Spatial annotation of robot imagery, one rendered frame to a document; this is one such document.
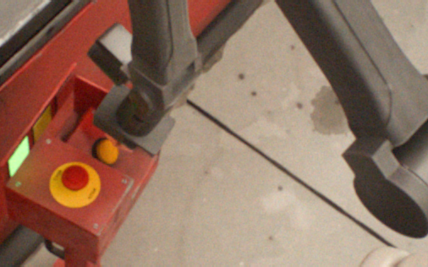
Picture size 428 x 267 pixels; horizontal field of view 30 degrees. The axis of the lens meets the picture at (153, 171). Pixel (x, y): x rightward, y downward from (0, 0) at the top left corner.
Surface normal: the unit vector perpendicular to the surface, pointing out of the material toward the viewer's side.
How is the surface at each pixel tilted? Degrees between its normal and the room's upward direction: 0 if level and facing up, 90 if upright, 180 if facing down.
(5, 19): 0
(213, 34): 0
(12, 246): 0
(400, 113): 35
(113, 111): 15
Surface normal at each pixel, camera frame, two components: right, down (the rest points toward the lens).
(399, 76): 0.42, 0.06
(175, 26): 0.72, 0.59
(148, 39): -0.65, 0.68
